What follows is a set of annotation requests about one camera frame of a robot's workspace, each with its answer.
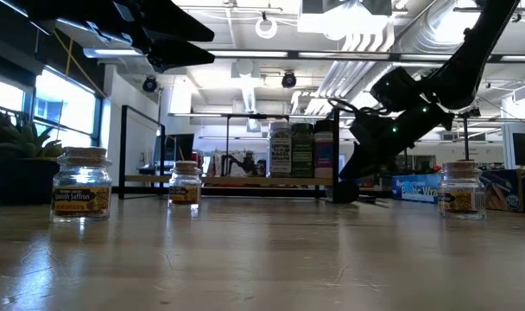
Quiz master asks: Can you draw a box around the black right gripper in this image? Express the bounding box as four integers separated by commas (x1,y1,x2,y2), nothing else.
338,101,456,191

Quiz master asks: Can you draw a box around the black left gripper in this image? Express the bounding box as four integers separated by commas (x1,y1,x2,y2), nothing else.
50,0,216,73

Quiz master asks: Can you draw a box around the green-lid oregano spice jar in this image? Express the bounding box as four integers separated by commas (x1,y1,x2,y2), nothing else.
291,123,314,179

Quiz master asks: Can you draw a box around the white-lid bagel seasoning jar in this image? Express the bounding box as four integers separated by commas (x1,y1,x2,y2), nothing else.
269,120,293,179

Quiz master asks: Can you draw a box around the small cork-top glass jar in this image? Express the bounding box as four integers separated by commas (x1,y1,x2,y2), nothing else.
436,160,488,220
49,146,113,225
168,160,203,208

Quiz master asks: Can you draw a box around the purple label black-lid spice jar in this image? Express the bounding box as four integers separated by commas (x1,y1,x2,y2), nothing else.
313,119,335,180

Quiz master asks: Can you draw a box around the blue plastic wrap box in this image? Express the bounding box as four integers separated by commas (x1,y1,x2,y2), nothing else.
391,167,525,214

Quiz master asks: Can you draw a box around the long ceiling light strip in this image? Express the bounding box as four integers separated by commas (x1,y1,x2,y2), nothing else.
83,48,289,60
398,53,525,63

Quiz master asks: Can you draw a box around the black pipe stand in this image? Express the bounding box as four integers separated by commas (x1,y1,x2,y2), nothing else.
169,111,289,176
459,106,521,162

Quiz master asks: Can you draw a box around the green succulent plant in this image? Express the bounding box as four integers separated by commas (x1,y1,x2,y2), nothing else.
0,110,66,206

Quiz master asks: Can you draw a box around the white hanging cable loop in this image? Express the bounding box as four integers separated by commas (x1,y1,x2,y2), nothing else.
254,11,279,41

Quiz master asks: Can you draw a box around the wooden shelf with black frame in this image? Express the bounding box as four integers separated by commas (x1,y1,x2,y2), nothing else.
118,105,342,206

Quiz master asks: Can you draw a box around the black aluminium table frame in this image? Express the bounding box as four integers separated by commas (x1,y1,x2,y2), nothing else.
111,185,393,200

